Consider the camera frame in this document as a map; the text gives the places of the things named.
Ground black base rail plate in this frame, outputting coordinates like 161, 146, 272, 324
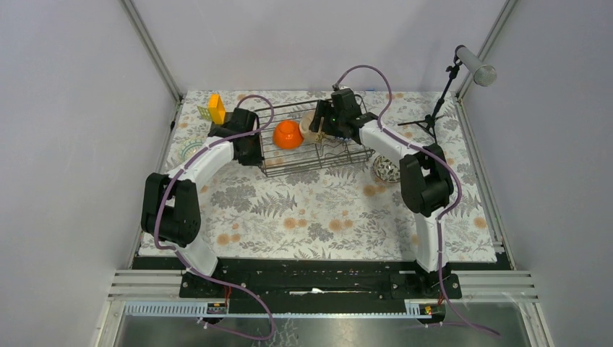
134, 256, 463, 317

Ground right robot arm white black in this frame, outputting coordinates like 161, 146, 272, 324
309, 88, 456, 298

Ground floral patterned table mat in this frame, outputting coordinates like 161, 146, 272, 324
164, 90, 497, 262

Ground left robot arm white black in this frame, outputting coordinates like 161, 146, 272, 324
141, 108, 263, 297

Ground orange yellow block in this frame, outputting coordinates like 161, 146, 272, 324
207, 94, 226, 125

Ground black microphone tripod stand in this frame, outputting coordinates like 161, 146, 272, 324
398, 58, 463, 145

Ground silver microphone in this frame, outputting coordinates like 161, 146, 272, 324
455, 45, 497, 87

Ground purple cable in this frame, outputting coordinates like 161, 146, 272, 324
153, 94, 278, 342
333, 64, 502, 338

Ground black wire dish rack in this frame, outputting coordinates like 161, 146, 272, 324
259, 99, 374, 177

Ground orange bowl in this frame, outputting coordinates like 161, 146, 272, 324
273, 120, 304, 150

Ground beige bowl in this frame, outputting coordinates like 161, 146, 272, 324
299, 111, 318, 143

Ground pink speckled bowl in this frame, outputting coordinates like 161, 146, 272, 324
372, 155, 400, 184

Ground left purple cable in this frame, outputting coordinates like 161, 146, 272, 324
153, 94, 278, 342

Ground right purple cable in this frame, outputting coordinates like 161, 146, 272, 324
333, 64, 502, 338

